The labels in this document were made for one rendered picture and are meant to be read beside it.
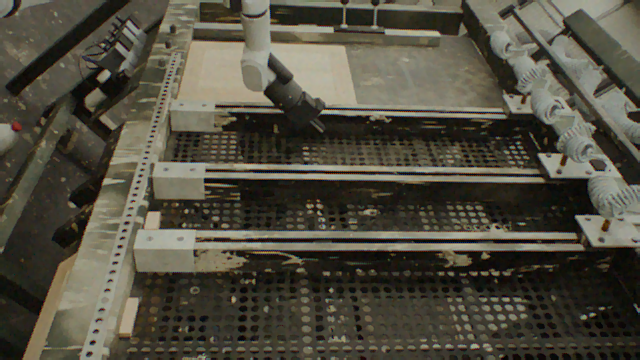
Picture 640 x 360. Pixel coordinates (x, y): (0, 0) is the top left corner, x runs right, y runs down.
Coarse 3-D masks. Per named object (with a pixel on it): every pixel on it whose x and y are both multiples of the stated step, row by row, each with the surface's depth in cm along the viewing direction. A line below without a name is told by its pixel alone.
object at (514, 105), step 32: (512, 96) 185; (192, 128) 177; (224, 128) 178; (256, 128) 179; (288, 128) 179; (352, 128) 181; (384, 128) 182; (416, 128) 182; (448, 128) 183; (480, 128) 184; (512, 128) 185
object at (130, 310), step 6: (132, 300) 124; (126, 306) 123; (132, 306) 123; (126, 312) 122; (132, 312) 122; (126, 318) 120; (132, 318) 121; (126, 324) 119; (132, 324) 120; (120, 330) 118; (126, 330) 118
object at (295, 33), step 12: (204, 24) 230; (216, 24) 231; (228, 24) 232; (240, 24) 233; (204, 36) 230; (216, 36) 230; (228, 36) 230; (240, 36) 231; (276, 36) 232; (288, 36) 232; (300, 36) 232; (312, 36) 233; (324, 36) 233; (336, 36) 233; (348, 36) 234; (360, 36) 234; (372, 36) 234; (384, 36) 234; (396, 36) 235; (408, 36) 235; (420, 36) 235; (432, 36) 236
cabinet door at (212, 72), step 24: (192, 48) 218; (216, 48) 219; (240, 48) 220; (288, 48) 223; (312, 48) 224; (336, 48) 226; (192, 72) 203; (216, 72) 205; (240, 72) 206; (312, 72) 210; (336, 72) 210; (192, 96) 191; (216, 96) 192; (240, 96) 193; (264, 96) 194; (312, 96) 196; (336, 96) 197
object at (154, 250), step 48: (624, 192) 129; (144, 240) 130; (192, 240) 131; (240, 240) 133; (288, 240) 134; (336, 240) 135; (384, 240) 136; (432, 240) 137; (480, 240) 138; (528, 240) 139; (576, 240) 140; (624, 240) 135
